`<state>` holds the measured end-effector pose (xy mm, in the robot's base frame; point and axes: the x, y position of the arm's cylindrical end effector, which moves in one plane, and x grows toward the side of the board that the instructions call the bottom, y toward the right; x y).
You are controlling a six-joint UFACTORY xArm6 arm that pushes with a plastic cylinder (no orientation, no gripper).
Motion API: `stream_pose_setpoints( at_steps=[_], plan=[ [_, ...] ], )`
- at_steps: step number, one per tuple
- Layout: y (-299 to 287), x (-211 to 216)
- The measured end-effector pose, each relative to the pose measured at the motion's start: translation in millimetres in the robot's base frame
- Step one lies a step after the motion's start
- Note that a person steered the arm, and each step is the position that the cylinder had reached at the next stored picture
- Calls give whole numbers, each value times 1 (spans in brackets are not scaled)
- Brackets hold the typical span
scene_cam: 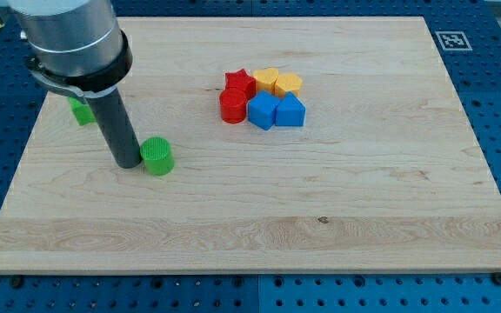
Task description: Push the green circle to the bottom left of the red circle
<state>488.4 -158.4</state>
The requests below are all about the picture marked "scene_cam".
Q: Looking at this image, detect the green cylinder block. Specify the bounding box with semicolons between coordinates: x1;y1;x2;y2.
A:
140;137;175;176

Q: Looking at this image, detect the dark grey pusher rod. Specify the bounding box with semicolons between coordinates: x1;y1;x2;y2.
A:
85;87;142;169

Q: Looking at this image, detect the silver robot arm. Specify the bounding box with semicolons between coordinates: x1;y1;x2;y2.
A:
0;0;132;101

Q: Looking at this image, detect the blue cube block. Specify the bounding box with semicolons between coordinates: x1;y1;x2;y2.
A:
248;91;280;130

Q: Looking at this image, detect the light wooden board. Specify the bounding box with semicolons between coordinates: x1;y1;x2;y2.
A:
0;17;501;276

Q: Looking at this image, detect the red cylinder block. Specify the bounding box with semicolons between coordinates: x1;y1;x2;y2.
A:
219;88;247;123

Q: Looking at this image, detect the blue triangle block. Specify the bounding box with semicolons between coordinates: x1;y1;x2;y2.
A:
275;92;306;127

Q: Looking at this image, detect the red star block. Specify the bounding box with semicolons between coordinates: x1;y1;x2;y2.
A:
224;69;257;100

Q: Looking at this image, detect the yellow heart block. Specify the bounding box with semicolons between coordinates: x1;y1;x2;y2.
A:
252;68;279;94

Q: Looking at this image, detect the yellow pentagon block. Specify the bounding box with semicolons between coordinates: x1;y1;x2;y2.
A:
274;72;303;98

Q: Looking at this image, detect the green block behind rod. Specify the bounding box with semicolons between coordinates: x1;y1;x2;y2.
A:
67;97;96;126

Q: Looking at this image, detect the white fiducial marker tag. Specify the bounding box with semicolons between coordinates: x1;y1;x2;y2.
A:
435;30;472;51

